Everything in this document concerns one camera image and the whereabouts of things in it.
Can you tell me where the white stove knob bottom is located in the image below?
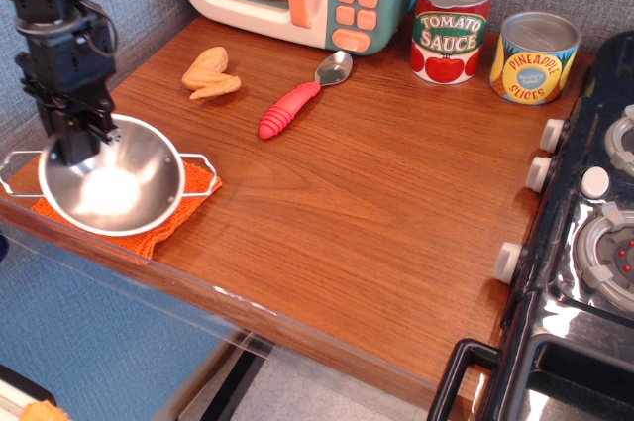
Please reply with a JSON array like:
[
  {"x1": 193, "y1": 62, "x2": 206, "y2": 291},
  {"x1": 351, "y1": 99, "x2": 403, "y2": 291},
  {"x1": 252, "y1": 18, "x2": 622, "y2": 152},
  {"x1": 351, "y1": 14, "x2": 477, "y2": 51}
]
[{"x1": 493, "y1": 242, "x2": 522, "y2": 284}]

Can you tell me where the black toy stove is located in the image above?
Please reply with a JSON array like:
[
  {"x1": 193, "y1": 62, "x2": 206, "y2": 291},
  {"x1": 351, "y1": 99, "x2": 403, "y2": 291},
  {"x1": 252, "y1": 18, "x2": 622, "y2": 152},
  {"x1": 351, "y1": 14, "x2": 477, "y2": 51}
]
[{"x1": 429, "y1": 32, "x2": 633, "y2": 420}]

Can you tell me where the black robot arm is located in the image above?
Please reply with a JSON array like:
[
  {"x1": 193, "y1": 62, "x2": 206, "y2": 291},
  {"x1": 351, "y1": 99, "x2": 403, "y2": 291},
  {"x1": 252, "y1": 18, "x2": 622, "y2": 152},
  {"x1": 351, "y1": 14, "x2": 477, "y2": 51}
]
[{"x1": 10, "y1": 0, "x2": 119, "y2": 166}]

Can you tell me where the white stove knob top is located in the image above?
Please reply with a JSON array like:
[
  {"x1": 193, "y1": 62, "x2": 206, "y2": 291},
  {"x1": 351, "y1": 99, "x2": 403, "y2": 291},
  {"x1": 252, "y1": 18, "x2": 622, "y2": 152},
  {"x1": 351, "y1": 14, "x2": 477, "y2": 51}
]
[{"x1": 540, "y1": 119, "x2": 566, "y2": 155}]

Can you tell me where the pineapple slices can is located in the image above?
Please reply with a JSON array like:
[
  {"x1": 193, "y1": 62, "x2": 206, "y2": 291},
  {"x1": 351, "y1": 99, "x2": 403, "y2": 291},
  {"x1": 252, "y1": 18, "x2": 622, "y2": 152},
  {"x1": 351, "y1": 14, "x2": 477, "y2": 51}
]
[{"x1": 489, "y1": 11, "x2": 581, "y2": 106}]

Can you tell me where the toy spoon with pink handle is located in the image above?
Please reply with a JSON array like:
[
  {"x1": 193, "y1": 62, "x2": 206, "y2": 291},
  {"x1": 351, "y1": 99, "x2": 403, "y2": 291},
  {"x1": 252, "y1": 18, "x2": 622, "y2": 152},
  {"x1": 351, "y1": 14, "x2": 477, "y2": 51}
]
[{"x1": 258, "y1": 51, "x2": 353, "y2": 140}]

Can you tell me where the white stove knob middle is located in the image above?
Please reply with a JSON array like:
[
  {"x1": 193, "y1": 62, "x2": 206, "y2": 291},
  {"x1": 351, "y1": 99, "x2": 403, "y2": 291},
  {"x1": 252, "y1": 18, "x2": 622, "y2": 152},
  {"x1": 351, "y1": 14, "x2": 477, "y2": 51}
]
[{"x1": 525, "y1": 157, "x2": 552, "y2": 193}]

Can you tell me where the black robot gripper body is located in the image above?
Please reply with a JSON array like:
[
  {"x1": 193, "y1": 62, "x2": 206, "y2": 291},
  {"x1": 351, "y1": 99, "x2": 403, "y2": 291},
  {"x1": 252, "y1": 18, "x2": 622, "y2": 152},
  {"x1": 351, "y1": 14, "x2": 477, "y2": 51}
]
[{"x1": 14, "y1": 14, "x2": 119, "y2": 144}]

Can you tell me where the clear acrylic table guard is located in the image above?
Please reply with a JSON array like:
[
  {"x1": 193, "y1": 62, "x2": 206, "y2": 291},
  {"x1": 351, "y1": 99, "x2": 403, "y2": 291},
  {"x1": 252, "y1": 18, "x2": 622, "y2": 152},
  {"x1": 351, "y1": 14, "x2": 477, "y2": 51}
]
[{"x1": 1, "y1": 192, "x2": 507, "y2": 405}]

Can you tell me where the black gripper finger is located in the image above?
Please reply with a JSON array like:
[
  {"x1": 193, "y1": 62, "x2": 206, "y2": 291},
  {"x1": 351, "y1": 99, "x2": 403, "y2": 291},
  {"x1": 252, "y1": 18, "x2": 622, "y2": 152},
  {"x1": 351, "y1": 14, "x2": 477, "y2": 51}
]
[
  {"x1": 54, "y1": 118, "x2": 101, "y2": 166},
  {"x1": 37, "y1": 101, "x2": 62, "y2": 140}
]

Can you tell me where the plastic toy chicken wing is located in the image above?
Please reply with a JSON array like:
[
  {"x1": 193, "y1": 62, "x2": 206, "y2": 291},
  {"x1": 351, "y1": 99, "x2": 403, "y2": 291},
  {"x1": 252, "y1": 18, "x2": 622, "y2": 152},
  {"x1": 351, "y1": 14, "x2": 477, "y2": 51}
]
[{"x1": 181, "y1": 47, "x2": 242, "y2": 100}]

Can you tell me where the orange object bottom left corner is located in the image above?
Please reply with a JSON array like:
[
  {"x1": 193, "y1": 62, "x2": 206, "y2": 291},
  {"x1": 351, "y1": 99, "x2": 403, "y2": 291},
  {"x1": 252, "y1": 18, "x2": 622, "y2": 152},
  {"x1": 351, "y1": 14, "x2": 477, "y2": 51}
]
[{"x1": 19, "y1": 400, "x2": 70, "y2": 421}]

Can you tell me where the stainless steel bowl with handles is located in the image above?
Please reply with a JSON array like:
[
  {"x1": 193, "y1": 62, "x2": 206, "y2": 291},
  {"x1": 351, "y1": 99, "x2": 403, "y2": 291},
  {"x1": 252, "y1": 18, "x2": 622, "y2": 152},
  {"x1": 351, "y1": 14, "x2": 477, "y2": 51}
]
[{"x1": 1, "y1": 114, "x2": 220, "y2": 237}]

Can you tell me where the orange knitted cloth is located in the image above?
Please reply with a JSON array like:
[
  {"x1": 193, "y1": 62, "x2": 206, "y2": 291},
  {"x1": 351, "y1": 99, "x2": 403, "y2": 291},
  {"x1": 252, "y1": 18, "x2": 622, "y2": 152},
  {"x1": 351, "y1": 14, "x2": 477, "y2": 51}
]
[{"x1": 33, "y1": 161, "x2": 222, "y2": 259}]

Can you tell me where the white stove knob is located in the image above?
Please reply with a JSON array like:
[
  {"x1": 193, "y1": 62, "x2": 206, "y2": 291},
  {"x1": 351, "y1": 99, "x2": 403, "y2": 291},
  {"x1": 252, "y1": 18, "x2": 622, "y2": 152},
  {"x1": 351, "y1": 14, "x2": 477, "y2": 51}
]
[
  {"x1": 493, "y1": 242, "x2": 522, "y2": 284},
  {"x1": 540, "y1": 119, "x2": 566, "y2": 155},
  {"x1": 525, "y1": 157, "x2": 552, "y2": 193}
]

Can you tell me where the tomato sauce can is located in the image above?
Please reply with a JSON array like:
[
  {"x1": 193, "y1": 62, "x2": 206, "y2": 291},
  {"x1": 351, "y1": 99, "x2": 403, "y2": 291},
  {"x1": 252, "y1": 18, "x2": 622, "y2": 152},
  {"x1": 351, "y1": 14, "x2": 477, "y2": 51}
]
[{"x1": 410, "y1": 0, "x2": 492, "y2": 85}]

